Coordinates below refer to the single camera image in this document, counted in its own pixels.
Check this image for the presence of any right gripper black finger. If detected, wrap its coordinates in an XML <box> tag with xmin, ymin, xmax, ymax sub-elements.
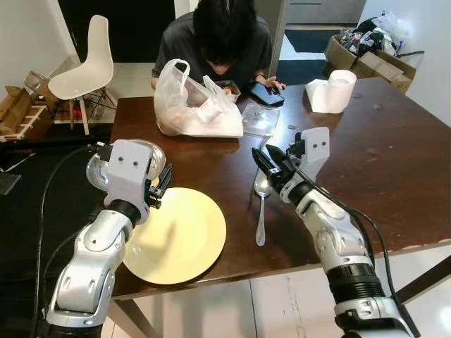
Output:
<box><xmin>252</xmin><ymin>146</ymin><xmax>279</xmax><ymax>189</ymax></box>
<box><xmin>265</xmin><ymin>144</ymin><xmax>290</xmax><ymax>173</ymax></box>

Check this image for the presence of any silver metal spoon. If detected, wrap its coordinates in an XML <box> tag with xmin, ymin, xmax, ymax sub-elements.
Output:
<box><xmin>254</xmin><ymin>173</ymin><xmax>273</xmax><ymax>247</ymax></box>

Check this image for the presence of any shiny steel bowl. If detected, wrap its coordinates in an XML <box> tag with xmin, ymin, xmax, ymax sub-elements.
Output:
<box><xmin>87</xmin><ymin>139</ymin><xmax>167</xmax><ymax>192</ymax></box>

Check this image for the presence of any grey-shirt person's left hand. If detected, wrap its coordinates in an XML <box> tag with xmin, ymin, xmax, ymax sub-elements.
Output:
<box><xmin>255</xmin><ymin>74</ymin><xmax>287</xmax><ymax>92</ymax></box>

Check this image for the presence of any pale yellow plate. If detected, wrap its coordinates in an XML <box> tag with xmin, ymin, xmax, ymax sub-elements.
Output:
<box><xmin>123</xmin><ymin>187</ymin><xmax>228</xmax><ymax>285</ymax></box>

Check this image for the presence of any white plastic bag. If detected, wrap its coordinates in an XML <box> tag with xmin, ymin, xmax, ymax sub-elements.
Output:
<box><xmin>154</xmin><ymin>59</ymin><xmax>244</xmax><ymax>138</ymax></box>

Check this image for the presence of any small takeaway food box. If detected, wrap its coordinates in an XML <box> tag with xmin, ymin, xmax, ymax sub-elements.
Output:
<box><xmin>215</xmin><ymin>80</ymin><xmax>242</xmax><ymax>99</ymax></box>

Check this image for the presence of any white tissue roll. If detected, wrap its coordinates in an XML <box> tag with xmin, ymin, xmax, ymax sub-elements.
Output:
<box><xmin>305</xmin><ymin>69</ymin><xmax>357</xmax><ymax>115</ymax></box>

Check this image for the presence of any dark wooden table leg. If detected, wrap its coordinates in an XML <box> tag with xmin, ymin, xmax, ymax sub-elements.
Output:
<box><xmin>106</xmin><ymin>296</ymin><xmax>163</xmax><ymax>338</ymax></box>
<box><xmin>384</xmin><ymin>257</ymin><xmax>451</xmax><ymax>303</ymax></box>

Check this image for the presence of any white plastic chair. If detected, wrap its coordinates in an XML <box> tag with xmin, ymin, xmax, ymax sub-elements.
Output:
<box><xmin>47</xmin><ymin>15</ymin><xmax>115</xmax><ymax>136</ymax></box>

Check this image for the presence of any black-haired person in grey shirt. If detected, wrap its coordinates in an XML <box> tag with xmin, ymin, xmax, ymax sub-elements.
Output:
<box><xmin>152</xmin><ymin>0</ymin><xmax>286</xmax><ymax>92</ymax></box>

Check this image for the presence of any cardboard box with bags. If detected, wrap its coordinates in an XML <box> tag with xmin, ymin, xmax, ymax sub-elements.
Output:
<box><xmin>324</xmin><ymin>11</ymin><xmax>416</xmax><ymax>92</ymax></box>

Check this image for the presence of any wooden crate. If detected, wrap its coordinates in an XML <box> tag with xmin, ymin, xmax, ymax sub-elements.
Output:
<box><xmin>0</xmin><ymin>70</ymin><xmax>54</xmax><ymax>142</ymax></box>

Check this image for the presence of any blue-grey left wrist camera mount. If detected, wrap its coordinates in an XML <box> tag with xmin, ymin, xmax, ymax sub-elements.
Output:
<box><xmin>107</xmin><ymin>139</ymin><xmax>157</xmax><ymax>208</ymax></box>

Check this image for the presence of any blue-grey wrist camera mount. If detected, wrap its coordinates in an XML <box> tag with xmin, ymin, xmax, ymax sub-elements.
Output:
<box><xmin>107</xmin><ymin>139</ymin><xmax>157</xmax><ymax>208</ymax></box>
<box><xmin>289</xmin><ymin>127</ymin><xmax>330</xmax><ymax>181</ymax></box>

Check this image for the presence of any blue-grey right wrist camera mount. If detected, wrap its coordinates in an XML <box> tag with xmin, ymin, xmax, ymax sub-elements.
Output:
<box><xmin>289</xmin><ymin>127</ymin><xmax>330</xmax><ymax>181</ymax></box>

